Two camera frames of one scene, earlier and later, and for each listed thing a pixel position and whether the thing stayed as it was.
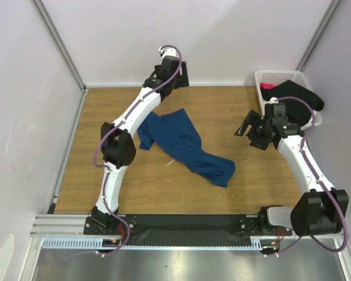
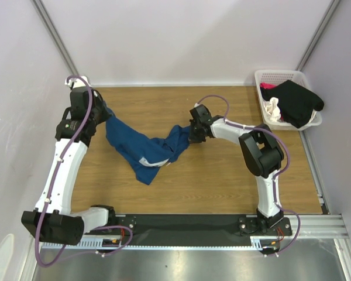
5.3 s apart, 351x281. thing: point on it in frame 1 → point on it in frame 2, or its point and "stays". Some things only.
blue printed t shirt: x=174 y=132 → x=148 y=154
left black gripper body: x=181 y=81 → x=99 y=113
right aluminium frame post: x=317 y=34 stays
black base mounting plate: x=191 y=228 stays
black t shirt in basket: x=298 y=111 stays
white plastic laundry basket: x=278 y=77 stays
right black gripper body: x=252 y=129 → x=195 y=132
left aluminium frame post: x=61 y=43 stays
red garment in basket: x=267 y=86 stays
